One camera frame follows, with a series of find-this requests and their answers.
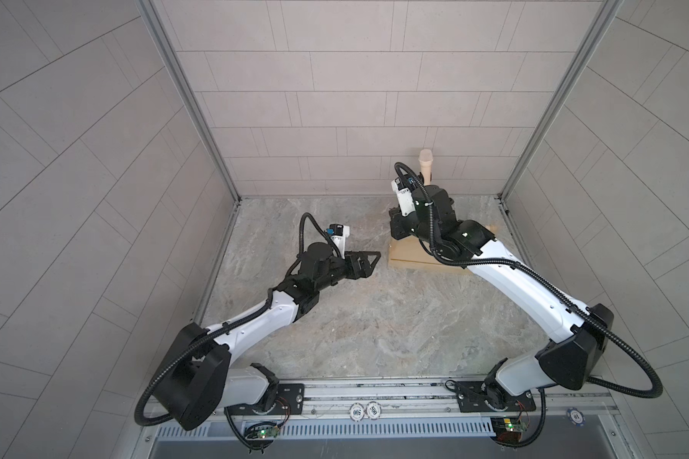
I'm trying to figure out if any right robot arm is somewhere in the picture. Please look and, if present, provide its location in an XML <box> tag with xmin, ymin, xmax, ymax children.
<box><xmin>389</xmin><ymin>178</ymin><xmax>612</xmax><ymax>396</ymax></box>

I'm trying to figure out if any aluminium corner profile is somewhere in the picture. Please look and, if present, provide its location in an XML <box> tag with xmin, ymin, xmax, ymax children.
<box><xmin>136</xmin><ymin>0</ymin><xmax>241</xmax><ymax>203</ymax></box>
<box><xmin>499</xmin><ymin>0</ymin><xmax>623</xmax><ymax>206</ymax></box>

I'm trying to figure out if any green circuit board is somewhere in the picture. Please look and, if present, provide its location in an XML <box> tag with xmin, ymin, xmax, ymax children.
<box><xmin>244</xmin><ymin>422</ymin><xmax>281</xmax><ymax>442</ymax></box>
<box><xmin>490</xmin><ymin>417</ymin><xmax>530</xmax><ymax>444</ymax></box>

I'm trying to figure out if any beige microphone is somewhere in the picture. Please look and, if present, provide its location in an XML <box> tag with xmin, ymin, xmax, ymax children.
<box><xmin>418</xmin><ymin>148</ymin><xmax>434</xmax><ymax>186</ymax></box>

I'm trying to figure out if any left poker chip on rail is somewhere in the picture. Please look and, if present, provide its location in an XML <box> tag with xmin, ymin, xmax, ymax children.
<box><xmin>348</xmin><ymin>403</ymin><xmax>367</xmax><ymax>422</ymax></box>

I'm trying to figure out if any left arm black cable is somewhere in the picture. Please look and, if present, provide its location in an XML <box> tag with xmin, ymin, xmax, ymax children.
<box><xmin>133</xmin><ymin>211</ymin><xmax>346</xmax><ymax>428</ymax></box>

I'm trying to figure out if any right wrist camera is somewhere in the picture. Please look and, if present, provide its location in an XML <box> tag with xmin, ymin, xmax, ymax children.
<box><xmin>392</xmin><ymin>177</ymin><xmax>417</xmax><ymax>217</ymax></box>

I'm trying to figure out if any aluminium corner profile left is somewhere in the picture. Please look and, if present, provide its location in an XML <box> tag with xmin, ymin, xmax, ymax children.
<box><xmin>136</xmin><ymin>0</ymin><xmax>241</xmax><ymax>203</ymax></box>

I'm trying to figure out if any aluminium corner profile right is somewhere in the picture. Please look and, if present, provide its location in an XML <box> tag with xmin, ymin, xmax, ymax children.
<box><xmin>499</xmin><ymin>0</ymin><xmax>623</xmax><ymax>206</ymax></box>

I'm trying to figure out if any left green circuit board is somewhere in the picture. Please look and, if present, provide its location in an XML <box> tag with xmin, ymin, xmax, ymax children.
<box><xmin>244</xmin><ymin>422</ymin><xmax>281</xmax><ymax>442</ymax></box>

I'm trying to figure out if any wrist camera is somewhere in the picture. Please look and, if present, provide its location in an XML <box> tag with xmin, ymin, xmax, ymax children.
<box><xmin>327</xmin><ymin>224</ymin><xmax>350</xmax><ymax>257</ymax></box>
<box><xmin>392</xmin><ymin>177</ymin><xmax>417</xmax><ymax>217</ymax></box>

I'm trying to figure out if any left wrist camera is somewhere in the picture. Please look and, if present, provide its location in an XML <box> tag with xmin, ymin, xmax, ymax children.
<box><xmin>327</xmin><ymin>224</ymin><xmax>350</xmax><ymax>257</ymax></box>

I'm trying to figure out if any poker chip on rail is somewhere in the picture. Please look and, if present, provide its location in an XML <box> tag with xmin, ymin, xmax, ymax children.
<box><xmin>366</xmin><ymin>402</ymin><xmax>382</xmax><ymax>420</ymax></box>
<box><xmin>348</xmin><ymin>403</ymin><xmax>367</xmax><ymax>422</ymax></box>

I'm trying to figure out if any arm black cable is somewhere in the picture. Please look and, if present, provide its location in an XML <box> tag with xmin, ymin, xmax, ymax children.
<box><xmin>393</xmin><ymin>161</ymin><xmax>664</xmax><ymax>400</ymax></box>
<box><xmin>133</xmin><ymin>211</ymin><xmax>346</xmax><ymax>428</ymax></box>

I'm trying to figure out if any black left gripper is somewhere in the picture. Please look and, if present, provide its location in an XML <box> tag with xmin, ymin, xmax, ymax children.
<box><xmin>310</xmin><ymin>251</ymin><xmax>380</xmax><ymax>294</ymax></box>

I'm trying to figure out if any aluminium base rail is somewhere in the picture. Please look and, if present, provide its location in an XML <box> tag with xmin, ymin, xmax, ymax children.
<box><xmin>136</xmin><ymin>375</ymin><xmax>621</xmax><ymax>426</ymax></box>

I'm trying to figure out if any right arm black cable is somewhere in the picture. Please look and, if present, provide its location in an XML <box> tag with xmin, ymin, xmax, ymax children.
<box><xmin>393</xmin><ymin>161</ymin><xmax>664</xmax><ymax>400</ymax></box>

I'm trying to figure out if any wooden jewelry display stand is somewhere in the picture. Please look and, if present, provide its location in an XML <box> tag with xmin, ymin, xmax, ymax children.
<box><xmin>388</xmin><ymin>221</ymin><xmax>495</xmax><ymax>273</ymax></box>

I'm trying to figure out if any right poker chip on rail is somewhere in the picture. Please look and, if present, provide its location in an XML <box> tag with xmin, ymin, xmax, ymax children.
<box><xmin>366</xmin><ymin>402</ymin><xmax>382</xmax><ymax>420</ymax></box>

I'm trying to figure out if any right green circuit board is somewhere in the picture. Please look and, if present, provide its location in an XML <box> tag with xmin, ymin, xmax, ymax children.
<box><xmin>490</xmin><ymin>417</ymin><xmax>530</xmax><ymax>444</ymax></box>

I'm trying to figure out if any ventilation grille strip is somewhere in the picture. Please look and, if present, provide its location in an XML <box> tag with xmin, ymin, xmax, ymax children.
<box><xmin>156</xmin><ymin>418</ymin><xmax>497</xmax><ymax>441</ymax></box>

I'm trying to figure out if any blue poker chip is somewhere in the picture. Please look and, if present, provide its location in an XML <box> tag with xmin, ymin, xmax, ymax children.
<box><xmin>567</xmin><ymin>407</ymin><xmax>586</xmax><ymax>426</ymax></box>

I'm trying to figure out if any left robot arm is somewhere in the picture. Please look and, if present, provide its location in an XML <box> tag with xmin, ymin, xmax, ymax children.
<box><xmin>134</xmin><ymin>242</ymin><xmax>381</xmax><ymax>430</ymax></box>

